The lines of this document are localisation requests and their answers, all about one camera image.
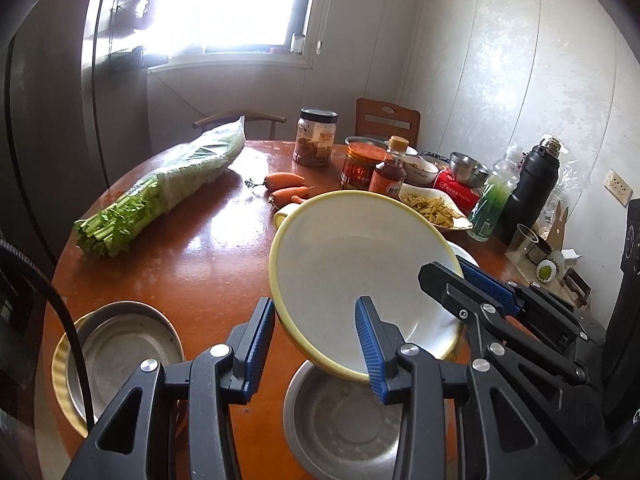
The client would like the red white paper bowl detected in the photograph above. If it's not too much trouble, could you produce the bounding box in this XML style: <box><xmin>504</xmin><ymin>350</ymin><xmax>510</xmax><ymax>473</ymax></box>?
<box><xmin>448</xmin><ymin>242</ymin><xmax>478</xmax><ymax>266</ymax></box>

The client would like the shallow steel pan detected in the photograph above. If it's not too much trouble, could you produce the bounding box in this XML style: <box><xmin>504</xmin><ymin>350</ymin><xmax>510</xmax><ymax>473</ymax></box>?
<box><xmin>77</xmin><ymin>300</ymin><xmax>184</xmax><ymax>418</ymax></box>

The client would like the large stainless steel bowl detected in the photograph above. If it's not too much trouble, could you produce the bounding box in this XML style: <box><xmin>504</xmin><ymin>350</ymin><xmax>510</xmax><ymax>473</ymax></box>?
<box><xmin>283</xmin><ymin>361</ymin><xmax>402</xmax><ymax>479</ymax></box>

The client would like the yellow enamel bowl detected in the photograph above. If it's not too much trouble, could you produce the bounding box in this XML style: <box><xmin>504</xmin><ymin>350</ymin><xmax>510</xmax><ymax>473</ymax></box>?
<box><xmin>268</xmin><ymin>191</ymin><xmax>461</xmax><ymax>382</ymax></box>

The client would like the yellow shell-shaped plate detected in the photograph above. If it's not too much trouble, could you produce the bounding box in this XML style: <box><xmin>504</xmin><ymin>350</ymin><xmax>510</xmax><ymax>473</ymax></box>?
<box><xmin>51</xmin><ymin>334</ymin><xmax>88</xmax><ymax>438</ymax></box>

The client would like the green fruit in net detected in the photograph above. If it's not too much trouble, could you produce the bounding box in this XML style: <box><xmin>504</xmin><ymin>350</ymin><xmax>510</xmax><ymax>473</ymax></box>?
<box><xmin>536</xmin><ymin>259</ymin><xmax>558</xmax><ymax>283</ymax></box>

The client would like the small metal cup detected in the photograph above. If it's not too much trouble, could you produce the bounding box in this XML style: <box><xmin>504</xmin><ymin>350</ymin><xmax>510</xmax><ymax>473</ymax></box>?
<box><xmin>526</xmin><ymin>238</ymin><xmax>552</xmax><ymax>266</ymax></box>

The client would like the clear plastic cup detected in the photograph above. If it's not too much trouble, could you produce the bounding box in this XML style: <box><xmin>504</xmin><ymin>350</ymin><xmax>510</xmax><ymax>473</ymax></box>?
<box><xmin>506</xmin><ymin>223</ymin><xmax>539</xmax><ymax>266</ymax></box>

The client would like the white charger plug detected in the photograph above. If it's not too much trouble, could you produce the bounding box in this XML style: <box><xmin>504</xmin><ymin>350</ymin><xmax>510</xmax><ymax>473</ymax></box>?
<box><xmin>561</xmin><ymin>248</ymin><xmax>582</xmax><ymax>266</ymax></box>

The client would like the wooden rabbit ornament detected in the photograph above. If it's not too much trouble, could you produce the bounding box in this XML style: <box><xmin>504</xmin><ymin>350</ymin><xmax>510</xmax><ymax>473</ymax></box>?
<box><xmin>547</xmin><ymin>200</ymin><xmax>568</xmax><ymax>252</ymax></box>

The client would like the white dish with food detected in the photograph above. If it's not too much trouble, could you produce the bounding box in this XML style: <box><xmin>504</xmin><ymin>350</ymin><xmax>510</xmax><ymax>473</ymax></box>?
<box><xmin>399</xmin><ymin>183</ymin><xmax>472</xmax><ymax>232</ymax></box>

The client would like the red tissue box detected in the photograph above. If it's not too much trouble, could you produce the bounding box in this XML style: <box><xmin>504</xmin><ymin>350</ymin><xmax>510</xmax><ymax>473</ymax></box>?
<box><xmin>433</xmin><ymin>169</ymin><xmax>480</xmax><ymax>214</ymax></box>

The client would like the green drink bottle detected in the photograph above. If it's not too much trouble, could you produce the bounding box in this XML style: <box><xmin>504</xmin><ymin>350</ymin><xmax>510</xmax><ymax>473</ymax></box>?
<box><xmin>468</xmin><ymin>144</ymin><xmax>524</xmax><ymax>242</ymax></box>

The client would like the black thermos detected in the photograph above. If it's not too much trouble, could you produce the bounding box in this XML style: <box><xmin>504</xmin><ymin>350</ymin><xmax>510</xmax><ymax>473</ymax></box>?
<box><xmin>494</xmin><ymin>136</ymin><xmax>562</xmax><ymax>245</ymax></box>

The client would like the small steel bowl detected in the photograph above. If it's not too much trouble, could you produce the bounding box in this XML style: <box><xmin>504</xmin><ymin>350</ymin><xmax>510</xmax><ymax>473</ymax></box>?
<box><xmin>449</xmin><ymin>152</ymin><xmax>490</xmax><ymax>188</ymax></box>

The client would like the white ceramic bowl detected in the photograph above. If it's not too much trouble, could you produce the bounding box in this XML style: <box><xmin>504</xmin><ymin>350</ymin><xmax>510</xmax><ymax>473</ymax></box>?
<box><xmin>404</xmin><ymin>155</ymin><xmax>439</xmax><ymax>188</ymax></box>

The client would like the brown sauce bottle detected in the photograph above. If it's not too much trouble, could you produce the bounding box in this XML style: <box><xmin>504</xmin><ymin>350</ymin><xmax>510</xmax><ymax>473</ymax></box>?
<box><xmin>368</xmin><ymin>136</ymin><xmax>409</xmax><ymax>200</ymax></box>

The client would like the steel bowl behind jars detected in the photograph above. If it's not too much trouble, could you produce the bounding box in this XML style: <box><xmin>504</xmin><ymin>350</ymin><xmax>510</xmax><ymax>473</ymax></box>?
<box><xmin>344</xmin><ymin>136</ymin><xmax>419</xmax><ymax>156</ymax></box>

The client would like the red chili sauce jar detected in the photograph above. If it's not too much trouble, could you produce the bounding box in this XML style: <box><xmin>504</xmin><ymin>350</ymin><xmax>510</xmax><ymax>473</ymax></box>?
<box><xmin>341</xmin><ymin>142</ymin><xmax>386</xmax><ymax>191</ymax></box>

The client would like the celery bunch in bag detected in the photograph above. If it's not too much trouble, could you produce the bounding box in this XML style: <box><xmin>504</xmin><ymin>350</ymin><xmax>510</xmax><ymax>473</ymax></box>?
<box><xmin>74</xmin><ymin>117</ymin><xmax>245</xmax><ymax>257</ymax></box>

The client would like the carrot middle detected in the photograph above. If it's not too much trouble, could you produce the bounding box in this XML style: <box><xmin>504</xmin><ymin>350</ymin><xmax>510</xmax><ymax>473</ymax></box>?
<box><xmin>268</xmin><ymin>185</ymin><xmax>311</xmax><ymax>209</ymax></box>

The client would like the carrot far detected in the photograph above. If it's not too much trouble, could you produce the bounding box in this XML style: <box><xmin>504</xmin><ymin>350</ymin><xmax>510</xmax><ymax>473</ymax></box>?
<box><xmin>244</xmin><ymin>172</ymin><xmax>306</xmax><ymax>192</ymax></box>

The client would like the clear jar black lid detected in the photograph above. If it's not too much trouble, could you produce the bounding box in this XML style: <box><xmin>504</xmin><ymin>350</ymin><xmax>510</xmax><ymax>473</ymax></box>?
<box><xmin>293</xmin><ymin>107</ymin><xmax>338</xmax><ymax>167</ymax></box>

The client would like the dark refrigerator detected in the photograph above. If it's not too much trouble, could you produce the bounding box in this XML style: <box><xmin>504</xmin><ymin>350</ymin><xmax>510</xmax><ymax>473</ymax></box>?
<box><xmin>1</xmin><ymin>0</ymin><xmax>152</xmax><ymax>269</ymax></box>

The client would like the wall power outlet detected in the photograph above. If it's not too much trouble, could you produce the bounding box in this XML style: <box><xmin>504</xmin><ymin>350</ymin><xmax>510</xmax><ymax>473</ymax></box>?
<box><xmin>603</xmin><ymin>169</ymin><xmax>634</xmax><ymax>207</ymax></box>

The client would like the black cable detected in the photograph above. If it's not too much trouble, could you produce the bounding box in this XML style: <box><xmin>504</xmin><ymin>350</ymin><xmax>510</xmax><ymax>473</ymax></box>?
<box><xmin>0</xmin><ymin>236</ymin><xmax>97</xmax><ymax>434</ymax></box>

